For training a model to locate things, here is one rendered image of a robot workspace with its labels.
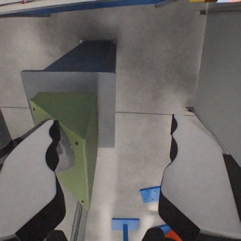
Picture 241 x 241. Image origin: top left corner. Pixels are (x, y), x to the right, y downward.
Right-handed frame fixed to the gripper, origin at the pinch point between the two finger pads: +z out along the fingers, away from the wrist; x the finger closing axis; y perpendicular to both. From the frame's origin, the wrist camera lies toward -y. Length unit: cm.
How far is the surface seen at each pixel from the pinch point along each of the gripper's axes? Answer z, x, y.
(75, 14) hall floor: 143, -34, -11
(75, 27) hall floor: 142, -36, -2
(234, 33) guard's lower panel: 99, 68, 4
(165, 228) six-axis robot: 139, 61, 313
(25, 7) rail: 57, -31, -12
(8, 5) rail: 57, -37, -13
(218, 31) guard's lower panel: 118, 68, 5
